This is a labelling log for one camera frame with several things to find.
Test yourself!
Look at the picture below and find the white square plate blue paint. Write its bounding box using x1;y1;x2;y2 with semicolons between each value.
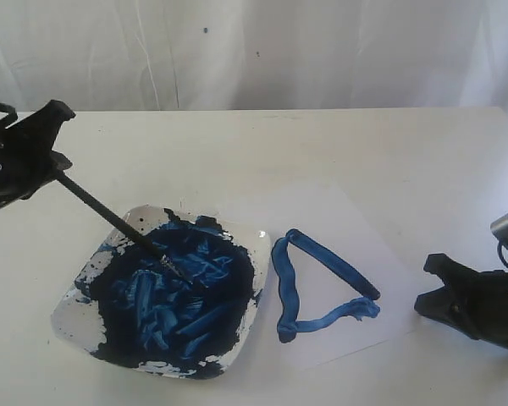
51;206;271;380

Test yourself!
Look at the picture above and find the black paintbrush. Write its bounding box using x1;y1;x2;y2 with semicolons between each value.
54;171;200;288

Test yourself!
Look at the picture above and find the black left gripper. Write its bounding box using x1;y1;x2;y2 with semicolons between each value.
0;100;75;209

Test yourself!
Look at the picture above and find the white paper sheet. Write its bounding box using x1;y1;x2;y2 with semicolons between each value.
218;183;426;374

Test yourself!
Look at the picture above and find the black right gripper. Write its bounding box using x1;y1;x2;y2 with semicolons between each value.
414;253;508;349

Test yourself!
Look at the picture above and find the white backdrop curtain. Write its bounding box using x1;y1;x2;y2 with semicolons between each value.
0;1;508;113

